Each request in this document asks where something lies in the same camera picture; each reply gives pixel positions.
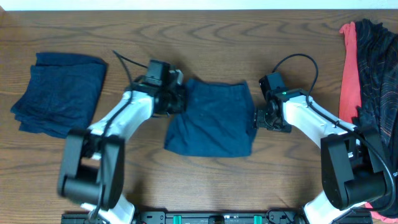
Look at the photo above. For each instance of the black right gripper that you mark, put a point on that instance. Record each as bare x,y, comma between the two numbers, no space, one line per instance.
259,121

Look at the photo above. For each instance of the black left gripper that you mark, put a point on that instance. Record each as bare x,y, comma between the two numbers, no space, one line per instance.
181,102

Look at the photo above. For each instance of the dark blue denim shorts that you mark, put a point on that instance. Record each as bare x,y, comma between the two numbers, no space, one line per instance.
217,122

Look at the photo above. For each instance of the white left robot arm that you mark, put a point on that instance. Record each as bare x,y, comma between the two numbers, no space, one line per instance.
92,168

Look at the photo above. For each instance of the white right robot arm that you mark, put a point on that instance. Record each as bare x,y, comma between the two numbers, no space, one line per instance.
353,163

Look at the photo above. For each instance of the red cloth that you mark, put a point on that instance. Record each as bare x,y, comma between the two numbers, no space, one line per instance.
350,97

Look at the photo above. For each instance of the folded dark blue garment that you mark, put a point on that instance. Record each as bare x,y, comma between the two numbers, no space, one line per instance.
62,93

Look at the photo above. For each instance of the black patterned garment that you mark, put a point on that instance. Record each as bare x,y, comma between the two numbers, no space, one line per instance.
377,67

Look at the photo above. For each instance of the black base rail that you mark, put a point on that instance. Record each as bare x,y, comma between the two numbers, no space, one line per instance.
273,216

